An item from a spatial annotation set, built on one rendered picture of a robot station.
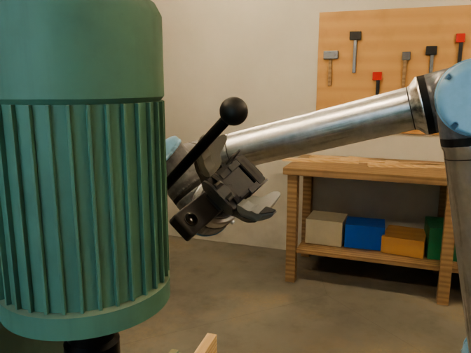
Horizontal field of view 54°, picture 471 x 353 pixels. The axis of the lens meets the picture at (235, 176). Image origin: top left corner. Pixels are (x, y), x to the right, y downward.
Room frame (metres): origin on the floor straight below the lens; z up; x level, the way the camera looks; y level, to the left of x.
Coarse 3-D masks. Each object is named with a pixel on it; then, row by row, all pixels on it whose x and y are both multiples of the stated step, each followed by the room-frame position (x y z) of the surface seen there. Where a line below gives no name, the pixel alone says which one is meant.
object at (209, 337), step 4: (208, 336) 0.82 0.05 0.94; (212, 336) 0.82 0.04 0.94; (216, 336) 0.83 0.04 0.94; (204, 340) 0.81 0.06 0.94; (208, 340) 0.81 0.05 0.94; (212, 340) 0.81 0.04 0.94; (216, 340) 0.83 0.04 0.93; (200, 344) 0.80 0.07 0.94; (204, 344) 0.80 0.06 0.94; (208, 344) 0.80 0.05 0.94; (212, 344) 0.81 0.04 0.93; (216, 344) 0.83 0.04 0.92; (200, 348) 0.78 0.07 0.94; (204, 348) 0.78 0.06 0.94; (208, 348) 0.79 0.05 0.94; (212, 348) 0.81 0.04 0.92; (216, 348) 0.83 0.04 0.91; (196, 352) 0.77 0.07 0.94; (200, 352) 0.77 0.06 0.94; (204, 352) 0.77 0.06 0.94; (208, 352) 0.79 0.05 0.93; (212, 352) 0.81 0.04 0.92; (216, 352) 0.83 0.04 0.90
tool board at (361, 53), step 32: (320, 32) 3.69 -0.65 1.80; (352, 32) 3.58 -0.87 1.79; (384, 32) 3.52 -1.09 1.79; (416, 32) 3.45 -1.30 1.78; (448, 32) 3.38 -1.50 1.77; (320, 64) 3.68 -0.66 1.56; (352, 64) 3.60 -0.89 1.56; (384, 64) 3.52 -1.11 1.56; (416, 64) 3.44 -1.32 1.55; (448, 64) 3.37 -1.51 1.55; (320, 96) 3.68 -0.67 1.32; (352, 96) 3.60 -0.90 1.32
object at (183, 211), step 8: (192, 200) 0.75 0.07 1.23; (200, 200) 0.76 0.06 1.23; (208, 200) 0.77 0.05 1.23; (184, 208) 0.73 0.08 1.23; (192, 208) 0.73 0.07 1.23; (200, 208) 0.74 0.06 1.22; (208, 208) 0.75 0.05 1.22; (216, 208) 0.76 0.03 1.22; (176, 216) 0.71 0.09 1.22; (184, 216) 0.71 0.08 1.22; (192, 216) 0.71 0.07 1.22; (200, 216) 0.73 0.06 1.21; (208, 216) 0.74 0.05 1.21; (176, 224) 0.71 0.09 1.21; (184, 224) 0.70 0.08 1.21; (192, 224) 0.71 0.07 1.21; (200, 224) 0.72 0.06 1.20; (184, 232) 0.70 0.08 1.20; (192, 232) 0.70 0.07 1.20
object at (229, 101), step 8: (224, 104) 0.55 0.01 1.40; (232, 104) 0.55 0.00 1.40; (240, 104) 0.55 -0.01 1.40; (224, 112) 0.55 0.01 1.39; (232, 112) 0.55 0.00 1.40; (240, 112) 0.55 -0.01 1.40; (224, 120) 0.56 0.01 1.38; (232, 120) 0.55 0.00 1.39; (240, 120) 0.55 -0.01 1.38; (216, 128) 0.56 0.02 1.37; (224, 128) 0.56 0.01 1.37; (208, 136) 0.57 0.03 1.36; (216, 136) 0.57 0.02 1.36; (200, 144) 0.57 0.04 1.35; (208, 144) 0.57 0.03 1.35; (192, 152) 0.57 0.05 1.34; (200, 152) 0.57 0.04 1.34; (184, 160) 0.58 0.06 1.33; (192, 160) 0.57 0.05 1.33; (176, 168) 0.58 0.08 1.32; (184, 168) 0.58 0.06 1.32; (168, 176) 0.58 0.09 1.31; (176, 176) 0.58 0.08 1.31; (168, 184) 0.58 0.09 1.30
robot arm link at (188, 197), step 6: (198, 186) 0.90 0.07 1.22; (192, 192) 0.89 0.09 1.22; (186, 198) 0.89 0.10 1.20; (192, 198) 0.87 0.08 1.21; (180, 204) 0.90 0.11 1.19; (186, 204) 0.89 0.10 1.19; (204, 228) 0.86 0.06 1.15; (210, 228) 0.85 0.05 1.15; (216, 228) 0.85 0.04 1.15; (222, 228) 0.88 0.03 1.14; (198, 234) 0.92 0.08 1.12; (204, 234) 0.91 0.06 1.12; (210, 234) 0.91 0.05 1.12; (216, 234) 0.92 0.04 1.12
